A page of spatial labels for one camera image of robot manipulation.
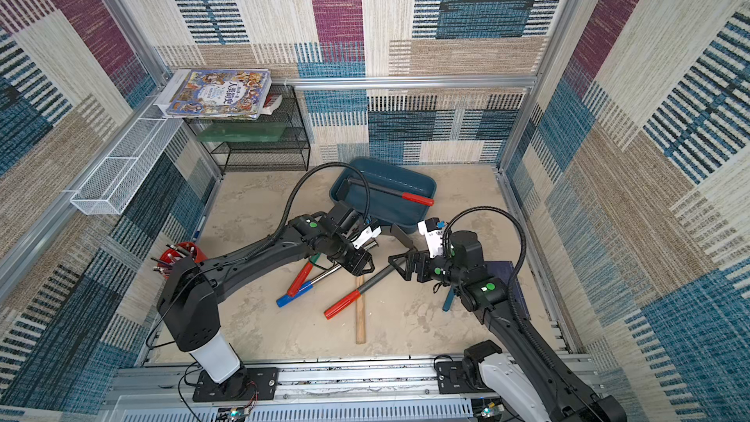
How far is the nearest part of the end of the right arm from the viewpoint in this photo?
1.95 feet

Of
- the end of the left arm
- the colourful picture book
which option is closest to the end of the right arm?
the end of the left arm

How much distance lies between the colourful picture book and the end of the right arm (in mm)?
564

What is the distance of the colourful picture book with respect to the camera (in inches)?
30.5
